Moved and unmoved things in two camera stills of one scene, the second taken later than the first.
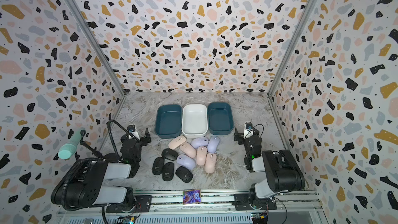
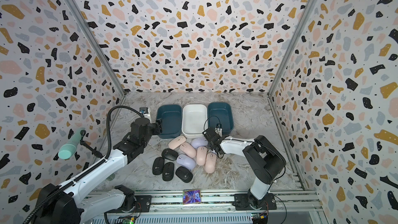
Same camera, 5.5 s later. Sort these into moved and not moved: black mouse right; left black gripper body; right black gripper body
Moved: left black gripper body; right black gripper body
Not moved: black mouse right
